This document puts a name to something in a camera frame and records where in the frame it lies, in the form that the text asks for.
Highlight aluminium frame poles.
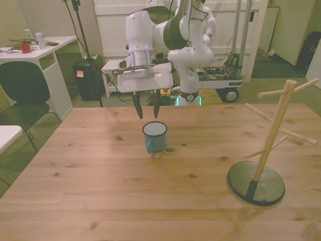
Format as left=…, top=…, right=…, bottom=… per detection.
left=231, top=0, right=254, bottom=82

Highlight black computer tower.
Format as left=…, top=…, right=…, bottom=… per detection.
left=72, top=61, right=105, bottom=101

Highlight coiled dark cable bundle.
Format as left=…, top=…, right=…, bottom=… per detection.
left=146, top=94, right=178, bottom=106

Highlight black plastic chair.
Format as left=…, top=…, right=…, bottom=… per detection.
left=0, top=61, right=63, bottom=154

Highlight white table corner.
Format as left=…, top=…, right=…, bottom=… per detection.
left=0, top=125, right=23, bottom=155

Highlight white leaning board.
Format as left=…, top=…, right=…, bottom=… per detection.
left=260, top=5, right=280, bottom=51

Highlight clear plastic bottle green cap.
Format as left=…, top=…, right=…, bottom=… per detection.
left=35, top=28, right=47, bottom=50

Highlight black tripod stand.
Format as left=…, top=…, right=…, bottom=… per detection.
left=61, top=0, right=104, bottom=108

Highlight white wheeled equipment cart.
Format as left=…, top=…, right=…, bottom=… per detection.
left=194, top=51, right=246, bottom=103

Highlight wooden mug tree stand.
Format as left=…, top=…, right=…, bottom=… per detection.
left=227, top=78, right=319, bottom=206

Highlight red mug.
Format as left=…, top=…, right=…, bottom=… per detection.
left=19, top=43, right=34, bottom=54

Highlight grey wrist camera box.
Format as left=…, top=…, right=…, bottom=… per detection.
left=122, top=67, right=149, bottom=79

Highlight white desk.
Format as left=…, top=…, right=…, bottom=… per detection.
left=0, top=36, right=78, bottom=120

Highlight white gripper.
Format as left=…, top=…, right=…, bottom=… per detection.
left=117, top=62, right=174, bottom=119

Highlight blue enamel mug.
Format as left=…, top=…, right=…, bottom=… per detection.
left=141, top=121, right=168, bottom=154

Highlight small white stool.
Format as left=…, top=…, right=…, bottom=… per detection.
left=101, top=59, right=138, bottom=98

